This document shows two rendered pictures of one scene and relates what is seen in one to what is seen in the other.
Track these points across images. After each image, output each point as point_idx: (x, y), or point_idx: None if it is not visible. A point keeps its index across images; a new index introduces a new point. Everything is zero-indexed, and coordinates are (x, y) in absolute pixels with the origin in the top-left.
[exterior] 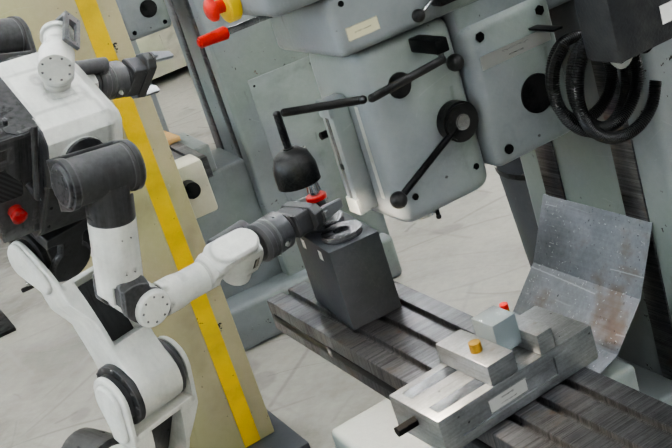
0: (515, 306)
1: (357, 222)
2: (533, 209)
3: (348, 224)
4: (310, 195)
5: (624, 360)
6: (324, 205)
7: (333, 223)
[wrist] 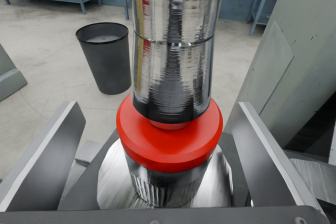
0: (329, 162)
1: (322, 170)
2: (316, 67)
3: (310, 188)
4: (161, 125)
5: (327, 158)
6: (295, 175)
7: (231, 187)
